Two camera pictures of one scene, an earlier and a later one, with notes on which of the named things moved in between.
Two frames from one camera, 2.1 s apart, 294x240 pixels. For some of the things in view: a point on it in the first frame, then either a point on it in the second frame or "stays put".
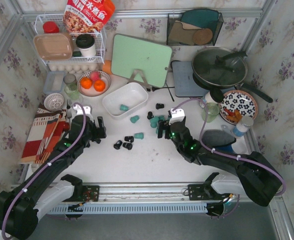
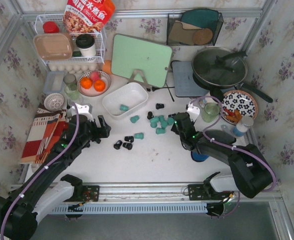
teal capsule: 139,135 stays put
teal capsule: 123,107 stays put
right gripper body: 165,128 to 179,124
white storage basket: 131,95 stays put
